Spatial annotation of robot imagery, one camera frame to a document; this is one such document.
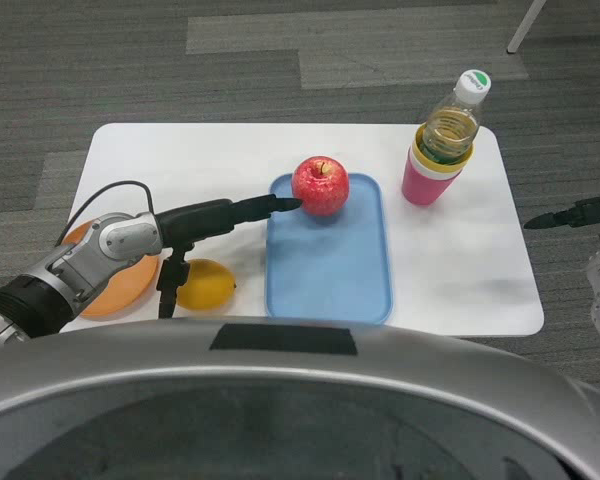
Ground blue plastic tray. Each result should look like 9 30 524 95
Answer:
265 172 394 325

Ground silver robot chest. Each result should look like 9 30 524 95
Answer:
0 315 600 480

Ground yellow plastic cup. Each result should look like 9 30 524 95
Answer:
413 124 475 174

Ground clear bottle with white cap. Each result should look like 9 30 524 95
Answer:
421 69 493 165

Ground white metal table frame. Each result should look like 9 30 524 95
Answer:
506 0 549 55

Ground yellow lemon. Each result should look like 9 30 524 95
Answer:
175 258 238 311

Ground red apple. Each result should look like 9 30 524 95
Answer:
291 155 351 217

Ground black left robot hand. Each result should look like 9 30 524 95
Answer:
155 193 303 320

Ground white plastic cup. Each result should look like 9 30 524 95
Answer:
408 144 469 180

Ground pink plastic cup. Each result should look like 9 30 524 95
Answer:
400 144 464 207

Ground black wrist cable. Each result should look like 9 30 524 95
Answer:
54 179 156 249

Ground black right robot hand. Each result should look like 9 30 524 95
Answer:
523 196 600 231

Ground orange plate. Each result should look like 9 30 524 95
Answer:
62 221 160 320

